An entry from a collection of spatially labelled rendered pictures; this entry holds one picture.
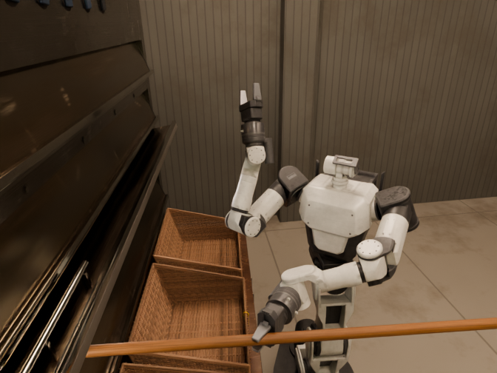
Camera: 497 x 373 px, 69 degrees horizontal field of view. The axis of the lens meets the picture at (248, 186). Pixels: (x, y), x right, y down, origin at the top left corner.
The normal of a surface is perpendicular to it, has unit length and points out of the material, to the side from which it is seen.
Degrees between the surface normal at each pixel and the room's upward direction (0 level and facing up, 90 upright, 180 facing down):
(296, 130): 90
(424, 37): 90
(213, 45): 90
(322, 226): 90
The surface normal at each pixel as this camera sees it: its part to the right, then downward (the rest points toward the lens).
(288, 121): 0.14, 0.41
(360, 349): -0.02, -0.91
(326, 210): -0.51, 0.36
